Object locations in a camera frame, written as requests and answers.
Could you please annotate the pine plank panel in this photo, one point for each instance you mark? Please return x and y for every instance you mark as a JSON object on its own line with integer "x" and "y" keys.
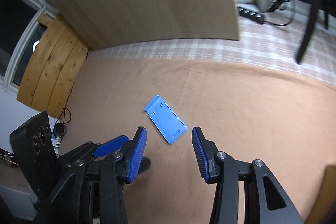
{"x": 52, "y": 69}

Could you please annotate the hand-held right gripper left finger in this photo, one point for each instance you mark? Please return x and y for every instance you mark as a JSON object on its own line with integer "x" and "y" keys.
{"x": 136, "y": 155}

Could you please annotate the black plug adapter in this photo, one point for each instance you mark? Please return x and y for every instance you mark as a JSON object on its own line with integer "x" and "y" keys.
{"x": 58, "y": 130}

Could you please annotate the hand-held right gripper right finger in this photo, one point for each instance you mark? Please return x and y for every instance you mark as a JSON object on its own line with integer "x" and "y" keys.
{"x": 200, "y": 155}

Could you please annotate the black tripod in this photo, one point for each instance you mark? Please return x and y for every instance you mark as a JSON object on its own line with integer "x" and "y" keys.
{"x": 307, "y": 35}

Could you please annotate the blue plastic stand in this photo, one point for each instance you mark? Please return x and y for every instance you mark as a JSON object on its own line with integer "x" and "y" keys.
{"x": 165, "y": 119}

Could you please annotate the black power strip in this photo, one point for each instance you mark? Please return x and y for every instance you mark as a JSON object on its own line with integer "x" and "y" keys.
{"x": 252, "y": 14}

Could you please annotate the checked floor mat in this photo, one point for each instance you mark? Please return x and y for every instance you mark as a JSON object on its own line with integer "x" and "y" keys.
{"x": 183, "y": 49}

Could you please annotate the white window frame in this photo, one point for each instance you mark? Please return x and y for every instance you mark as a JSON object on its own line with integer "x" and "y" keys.
{"x": 26, "y": 40}

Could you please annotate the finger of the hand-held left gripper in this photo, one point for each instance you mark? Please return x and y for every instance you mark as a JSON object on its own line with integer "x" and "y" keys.
{"x": 110, "y": 146}
{"x": 145, "y": 165}

